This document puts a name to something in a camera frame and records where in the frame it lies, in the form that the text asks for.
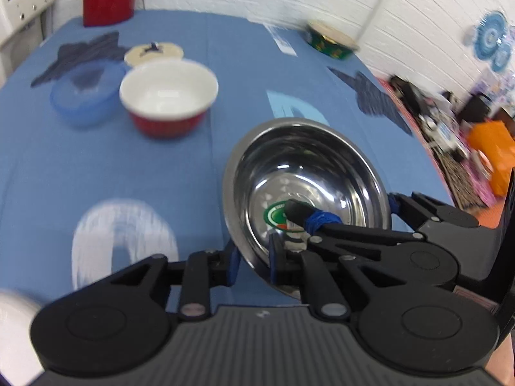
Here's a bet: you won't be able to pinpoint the stainless steel bowl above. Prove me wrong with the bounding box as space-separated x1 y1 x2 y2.
223 118 391 280

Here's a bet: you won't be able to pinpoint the red white ceramic bowl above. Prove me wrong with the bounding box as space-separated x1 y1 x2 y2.
120 59 219 139

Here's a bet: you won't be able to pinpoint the white plate dark rim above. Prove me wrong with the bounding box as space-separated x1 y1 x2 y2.
1 289 43 385

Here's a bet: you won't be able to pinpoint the blue translucent plastic bowl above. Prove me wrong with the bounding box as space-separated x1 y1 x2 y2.
50 60 126 127

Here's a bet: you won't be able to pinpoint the cluttered side table items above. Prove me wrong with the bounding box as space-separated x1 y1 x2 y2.
389 75 497 212

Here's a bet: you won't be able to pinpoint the orange bag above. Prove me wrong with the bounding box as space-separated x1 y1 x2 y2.
467 121 515 197

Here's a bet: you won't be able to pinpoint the blue printed tablecloth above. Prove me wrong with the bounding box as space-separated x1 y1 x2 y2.
1 11 450 302

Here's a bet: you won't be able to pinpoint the green gold decorated bowl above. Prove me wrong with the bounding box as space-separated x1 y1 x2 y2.
305 21 359 60

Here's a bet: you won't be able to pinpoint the white water dispenser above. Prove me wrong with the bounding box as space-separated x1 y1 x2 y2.
0 0 57 49

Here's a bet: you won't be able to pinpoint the blue paper wall decoration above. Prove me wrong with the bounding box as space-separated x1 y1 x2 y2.
463 11 514 73

